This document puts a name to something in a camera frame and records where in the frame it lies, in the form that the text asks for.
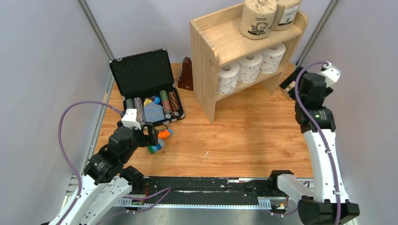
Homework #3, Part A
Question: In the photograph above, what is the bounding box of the white floral paper roll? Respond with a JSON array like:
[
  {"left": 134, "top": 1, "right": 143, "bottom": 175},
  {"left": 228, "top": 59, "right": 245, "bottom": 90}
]
[
  {"left": 217, "top": 62, "right": 240, "bottom": 95},
  {"left": 237, "top": 52, "right": 263, "bottom": 83},
  {"left": 260, "top": 43, "right": 286, "bottom": 74}
]

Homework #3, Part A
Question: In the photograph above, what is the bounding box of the brown paper roll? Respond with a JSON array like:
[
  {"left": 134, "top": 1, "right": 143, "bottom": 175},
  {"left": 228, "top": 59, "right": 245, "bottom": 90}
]
[
  {"left": 283, "top": 81, "right": 296, "bottom": 101},
  {"left": 240, "top": 0, "right": 278, "bottom": 40},
  {"left": 270, "top": 0, "right": 302, "bottom": 31}
]

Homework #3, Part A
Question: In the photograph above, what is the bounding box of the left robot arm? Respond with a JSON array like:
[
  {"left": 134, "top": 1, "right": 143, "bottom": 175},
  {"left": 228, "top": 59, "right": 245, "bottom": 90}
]
[{"left": 48, "top": 121, "right": 159, "bottom": 225}]

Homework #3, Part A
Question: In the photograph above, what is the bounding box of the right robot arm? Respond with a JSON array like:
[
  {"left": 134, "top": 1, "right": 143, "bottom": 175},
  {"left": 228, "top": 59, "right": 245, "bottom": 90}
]
[{"left": 268, "top": 62, "right": 360, "bottom": 225}]

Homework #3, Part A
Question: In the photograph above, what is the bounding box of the light wooden two-tier shelf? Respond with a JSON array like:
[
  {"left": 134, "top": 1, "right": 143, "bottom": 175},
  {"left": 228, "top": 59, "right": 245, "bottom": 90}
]
[{"left": 190, "top": 3, "right": 308, "bottom": 123}]

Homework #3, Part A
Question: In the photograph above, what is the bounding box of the green blue block stack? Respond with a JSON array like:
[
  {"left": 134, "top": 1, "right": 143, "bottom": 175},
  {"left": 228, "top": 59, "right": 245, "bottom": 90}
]
[{"left": 147, "top": 139, "right": 166, "bottom": 154}]

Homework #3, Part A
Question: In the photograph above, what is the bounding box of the orange tape measure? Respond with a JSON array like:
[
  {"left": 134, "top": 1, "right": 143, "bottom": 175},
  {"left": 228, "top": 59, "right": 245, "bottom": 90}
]
[{"left": 158, "top": 128, "right": 174, "bottom": 139}]

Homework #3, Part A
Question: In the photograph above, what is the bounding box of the black poker chip case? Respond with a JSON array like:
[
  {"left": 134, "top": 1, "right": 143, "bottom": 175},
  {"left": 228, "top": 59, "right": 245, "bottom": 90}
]
[{"left": 109, "top": 48, "right": 185, "bottom": 126}]

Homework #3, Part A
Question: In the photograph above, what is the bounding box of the dark brown wooden metronome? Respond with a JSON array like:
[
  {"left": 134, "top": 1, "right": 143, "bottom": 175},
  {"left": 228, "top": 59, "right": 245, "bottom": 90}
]
[{"left": 177, "top": 57, "right": 193, "bottom": 91}]

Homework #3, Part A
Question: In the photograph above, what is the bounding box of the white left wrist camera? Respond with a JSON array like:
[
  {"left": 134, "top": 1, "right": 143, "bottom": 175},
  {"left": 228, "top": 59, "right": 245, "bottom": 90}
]
[{"left": 121, "top": 109, "right": 141, "bottom": 130}]

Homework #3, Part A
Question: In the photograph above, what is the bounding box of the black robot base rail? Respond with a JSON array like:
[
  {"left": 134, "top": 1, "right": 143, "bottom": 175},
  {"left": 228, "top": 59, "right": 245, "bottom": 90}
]
[{"left": 129, "top": 176, "right": 295, "bottom": 216}]

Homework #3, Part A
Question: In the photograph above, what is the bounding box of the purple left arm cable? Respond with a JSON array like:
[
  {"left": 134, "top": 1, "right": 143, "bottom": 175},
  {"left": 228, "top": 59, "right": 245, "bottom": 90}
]
[{"left": 58, "top": 100, "right": 123, "bottom": 225}]

